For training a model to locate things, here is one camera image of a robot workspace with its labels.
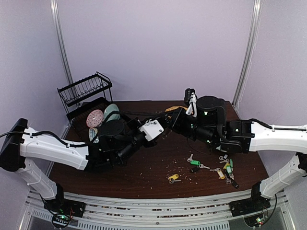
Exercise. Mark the blue patterned bowl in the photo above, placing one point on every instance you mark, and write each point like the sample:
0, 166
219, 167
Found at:
92, 133

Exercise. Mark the green key tag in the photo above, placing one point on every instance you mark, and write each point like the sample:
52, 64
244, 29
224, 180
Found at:
229, 166
196, 163

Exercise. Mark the right aluminium frame post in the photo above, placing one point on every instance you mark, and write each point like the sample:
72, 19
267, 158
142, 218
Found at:
251, 44

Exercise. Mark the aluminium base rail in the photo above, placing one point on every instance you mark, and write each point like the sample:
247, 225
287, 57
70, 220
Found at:
192, 213

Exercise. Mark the green ceramic bowl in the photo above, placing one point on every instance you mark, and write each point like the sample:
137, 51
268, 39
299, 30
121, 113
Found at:
111, 112

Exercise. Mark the black key tag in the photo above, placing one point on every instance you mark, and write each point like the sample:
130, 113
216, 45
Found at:
194, 170

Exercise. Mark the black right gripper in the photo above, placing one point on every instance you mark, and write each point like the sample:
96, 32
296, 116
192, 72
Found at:
179, 121

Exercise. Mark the yellow dotted plate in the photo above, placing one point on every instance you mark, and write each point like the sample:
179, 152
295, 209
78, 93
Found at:
172, 108

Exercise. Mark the pink patterned bowl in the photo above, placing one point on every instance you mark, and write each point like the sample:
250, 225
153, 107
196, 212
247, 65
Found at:
95, 118

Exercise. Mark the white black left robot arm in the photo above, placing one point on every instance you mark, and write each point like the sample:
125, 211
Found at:
115, 146

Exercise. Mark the left aluminium frame post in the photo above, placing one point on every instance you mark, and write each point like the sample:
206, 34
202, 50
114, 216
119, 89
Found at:
63, 53

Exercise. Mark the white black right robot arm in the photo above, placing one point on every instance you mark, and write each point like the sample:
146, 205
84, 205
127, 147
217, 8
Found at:
205, 120

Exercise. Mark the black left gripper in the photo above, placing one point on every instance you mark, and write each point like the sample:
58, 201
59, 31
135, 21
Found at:
135, 120

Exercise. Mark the yellow key tag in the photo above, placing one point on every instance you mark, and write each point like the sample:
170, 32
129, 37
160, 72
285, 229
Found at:
219, 172
174, 179

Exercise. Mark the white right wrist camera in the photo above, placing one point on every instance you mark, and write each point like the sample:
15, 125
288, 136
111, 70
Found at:
190, 100

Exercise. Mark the aluminium frame post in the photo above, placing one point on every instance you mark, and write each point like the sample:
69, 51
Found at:
251, 44
63, 53

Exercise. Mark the black wire dish rack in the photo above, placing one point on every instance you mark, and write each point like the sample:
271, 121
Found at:
80, 98

